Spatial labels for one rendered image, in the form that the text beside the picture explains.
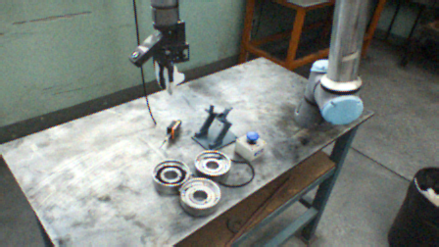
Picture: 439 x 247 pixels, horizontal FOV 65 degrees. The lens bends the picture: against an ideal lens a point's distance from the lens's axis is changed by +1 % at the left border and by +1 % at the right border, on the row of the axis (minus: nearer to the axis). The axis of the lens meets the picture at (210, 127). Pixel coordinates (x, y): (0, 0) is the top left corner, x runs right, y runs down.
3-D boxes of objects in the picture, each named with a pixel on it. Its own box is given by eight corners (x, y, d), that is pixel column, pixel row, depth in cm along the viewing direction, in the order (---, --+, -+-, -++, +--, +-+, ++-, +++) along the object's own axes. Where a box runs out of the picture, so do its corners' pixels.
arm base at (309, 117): (309, 104, 138) (316, 82, 133) (342, 122, 130) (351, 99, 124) (285, 116, 130) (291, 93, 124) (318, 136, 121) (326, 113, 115)
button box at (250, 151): (250, 163, 107) (252, 150, 104) (233, 150, 111) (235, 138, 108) (267, 153, 112) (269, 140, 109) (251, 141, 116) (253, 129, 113)
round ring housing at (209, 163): (215, 190, 96) (216, 180, 94) (186, 172, 101) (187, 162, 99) (235, 172, 103) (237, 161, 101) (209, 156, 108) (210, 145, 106)
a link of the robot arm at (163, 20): (159, 12, 88) (144, 4, 93) (161, 29, 90) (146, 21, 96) (184, 7, 91) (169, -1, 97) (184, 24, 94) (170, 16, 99)
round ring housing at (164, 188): (156, 199, 92) (156, 188, 90) (149, 172, 100) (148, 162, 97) (193, 192, 95) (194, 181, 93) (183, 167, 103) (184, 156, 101)
